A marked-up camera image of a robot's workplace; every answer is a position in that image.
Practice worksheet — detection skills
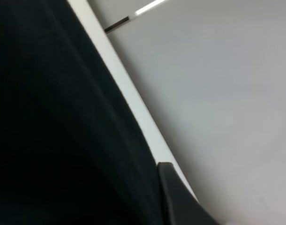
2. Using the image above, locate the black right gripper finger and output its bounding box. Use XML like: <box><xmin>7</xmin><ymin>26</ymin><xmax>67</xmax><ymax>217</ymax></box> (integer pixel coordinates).
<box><xmin>157</xmin><ymin>162</ymin><xmax>218</xmax><ymax>225</ymax></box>

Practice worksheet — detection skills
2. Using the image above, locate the black short sleeve t-shirt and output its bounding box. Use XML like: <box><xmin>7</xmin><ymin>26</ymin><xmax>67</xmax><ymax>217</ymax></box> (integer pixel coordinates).
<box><xmin>0</xmin><ymin>0</ymin><xmax>167</xmax><ymax>225</ymax></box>

